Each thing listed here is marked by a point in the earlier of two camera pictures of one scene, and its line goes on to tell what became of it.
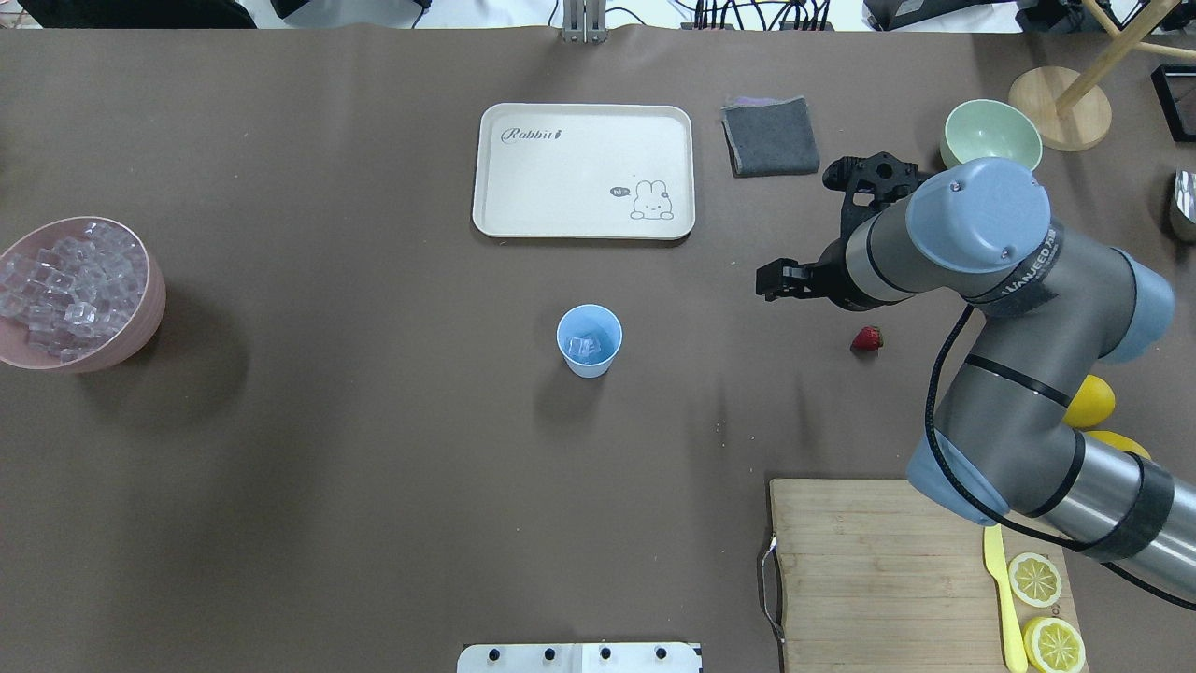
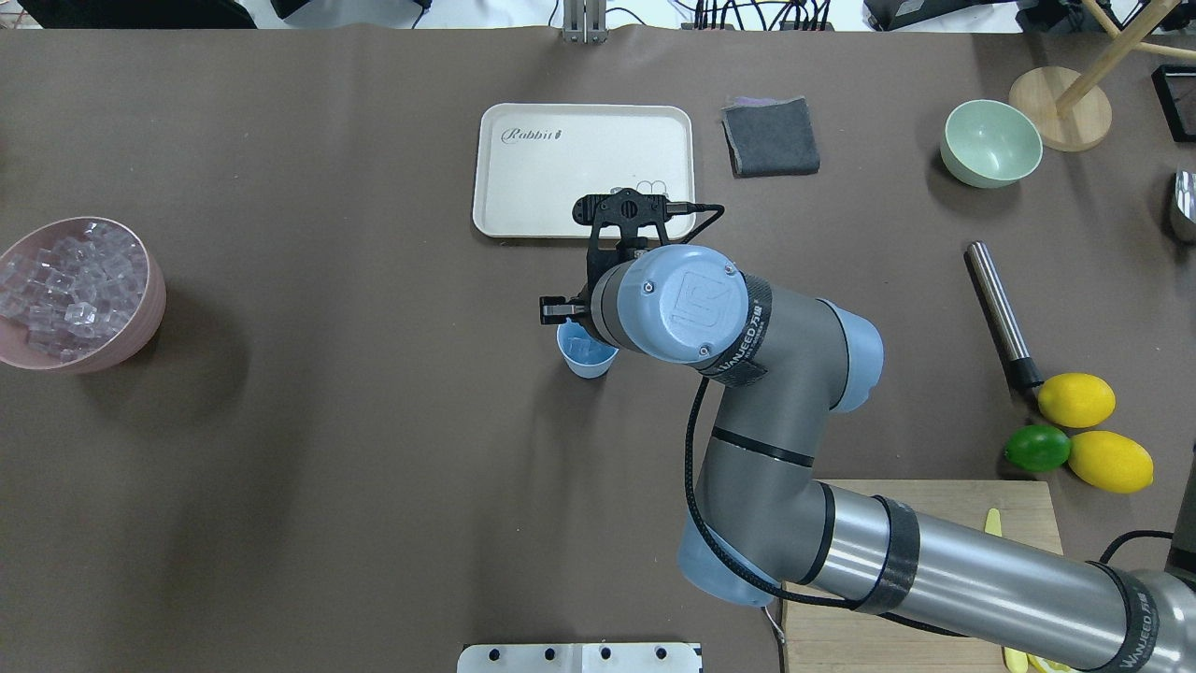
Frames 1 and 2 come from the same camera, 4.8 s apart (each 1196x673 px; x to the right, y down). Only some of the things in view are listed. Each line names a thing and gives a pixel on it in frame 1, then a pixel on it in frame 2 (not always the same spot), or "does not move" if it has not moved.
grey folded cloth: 767,136 does not move
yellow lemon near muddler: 1091,406 does not move
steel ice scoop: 1185,185 does not move
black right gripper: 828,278 → 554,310
